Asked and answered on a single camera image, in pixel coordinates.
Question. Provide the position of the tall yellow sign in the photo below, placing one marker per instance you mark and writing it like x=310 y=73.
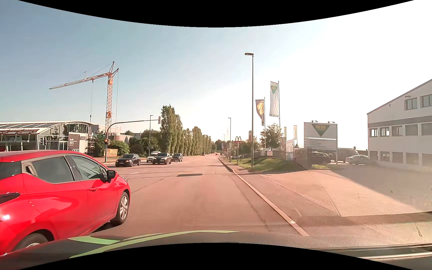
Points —
x=237 y=144

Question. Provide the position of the row of tall trees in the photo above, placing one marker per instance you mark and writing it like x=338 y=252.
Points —
x=186 y=138

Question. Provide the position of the brown flag on pole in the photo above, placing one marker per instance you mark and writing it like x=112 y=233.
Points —
x=260 y=110

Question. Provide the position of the round tree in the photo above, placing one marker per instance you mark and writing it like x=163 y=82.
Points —
x=271 y=135

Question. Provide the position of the grass bank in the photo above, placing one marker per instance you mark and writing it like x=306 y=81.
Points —
x=266 y=163

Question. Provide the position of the grey asphalt road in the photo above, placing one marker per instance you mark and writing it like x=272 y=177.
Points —
x=197 y=195

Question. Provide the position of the white car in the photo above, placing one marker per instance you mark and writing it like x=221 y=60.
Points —
x=151 y=156

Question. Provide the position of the white flag on pole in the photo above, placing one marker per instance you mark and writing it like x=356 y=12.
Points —
x=274 y=99

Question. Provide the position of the small white sign board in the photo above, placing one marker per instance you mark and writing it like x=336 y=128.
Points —
x=290 y=149

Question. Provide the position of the black car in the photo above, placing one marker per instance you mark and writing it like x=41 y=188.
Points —
x=128 y=160

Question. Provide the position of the green bush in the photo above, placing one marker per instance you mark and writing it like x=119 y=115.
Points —
x=120 y=147

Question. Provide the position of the white billboard with triangle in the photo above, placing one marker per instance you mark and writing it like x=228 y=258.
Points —
x=320 y=135

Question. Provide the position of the dark parked car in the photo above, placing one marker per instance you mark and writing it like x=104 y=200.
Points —
x=320 y=158

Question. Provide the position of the car's own bonnet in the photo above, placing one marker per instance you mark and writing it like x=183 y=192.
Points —
x=186 y=240

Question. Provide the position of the orange construction crane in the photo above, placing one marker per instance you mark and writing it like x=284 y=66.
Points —
x=108 y=97

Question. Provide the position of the silver parked car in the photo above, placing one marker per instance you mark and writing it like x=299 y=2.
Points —
x=357 y=159

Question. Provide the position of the paved pavement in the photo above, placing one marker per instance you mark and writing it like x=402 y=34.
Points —
x=351 y=195

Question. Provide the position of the red car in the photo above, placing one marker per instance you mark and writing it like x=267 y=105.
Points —
x=51 y=195

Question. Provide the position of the glass car dealership building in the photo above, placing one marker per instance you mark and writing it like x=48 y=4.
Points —
x=32 y=137

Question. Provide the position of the white grey building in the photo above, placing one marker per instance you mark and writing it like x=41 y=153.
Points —
x=414 y=127

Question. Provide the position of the tall lamp post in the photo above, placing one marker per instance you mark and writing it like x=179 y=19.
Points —
x=252 y=112

